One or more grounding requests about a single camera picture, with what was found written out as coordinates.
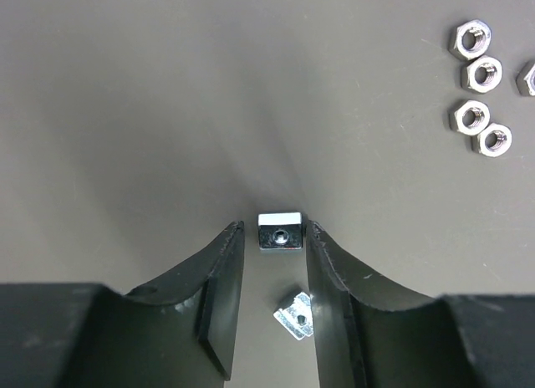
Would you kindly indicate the silver hex nut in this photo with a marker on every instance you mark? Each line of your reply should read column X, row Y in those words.
column 482, row 75
column 469, row 117
column 494, row 141
column 525, row 79
column 470, row 40

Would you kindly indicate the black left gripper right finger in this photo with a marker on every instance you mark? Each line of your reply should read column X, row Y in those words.
column 370, row 331

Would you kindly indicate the silver T-slot nut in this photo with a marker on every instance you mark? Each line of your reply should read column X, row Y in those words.
column 295, row 315
column 280, row 231

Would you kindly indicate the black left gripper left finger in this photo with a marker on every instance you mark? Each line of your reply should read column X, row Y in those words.
column 176, row 330

